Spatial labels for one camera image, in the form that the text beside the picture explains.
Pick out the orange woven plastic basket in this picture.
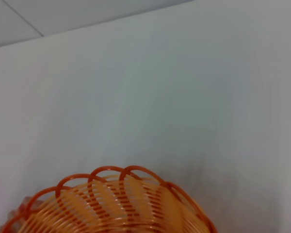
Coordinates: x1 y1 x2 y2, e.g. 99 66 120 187
0 165 219 233

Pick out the orange striped bread loaf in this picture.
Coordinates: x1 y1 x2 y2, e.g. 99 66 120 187
0 196 37 231

